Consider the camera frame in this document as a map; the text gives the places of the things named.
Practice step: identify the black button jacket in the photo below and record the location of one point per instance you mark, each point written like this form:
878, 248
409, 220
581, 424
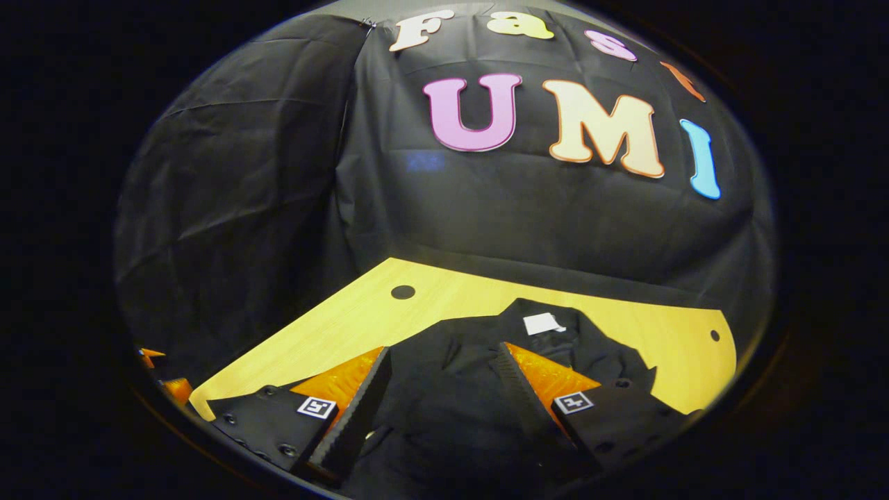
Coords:
451, 389

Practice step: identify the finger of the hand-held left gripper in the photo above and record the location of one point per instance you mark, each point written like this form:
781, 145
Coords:
178, 391
149, 357

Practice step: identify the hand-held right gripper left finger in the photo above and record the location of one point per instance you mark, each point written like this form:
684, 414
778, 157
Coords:
354, 417

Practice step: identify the black backdrop cloth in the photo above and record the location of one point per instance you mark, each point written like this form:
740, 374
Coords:
486, 208

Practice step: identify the small black cloth clip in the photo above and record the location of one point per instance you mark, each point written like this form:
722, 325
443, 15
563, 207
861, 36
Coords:
367, 23

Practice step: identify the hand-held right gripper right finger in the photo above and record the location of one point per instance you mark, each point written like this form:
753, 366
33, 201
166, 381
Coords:
528, 396

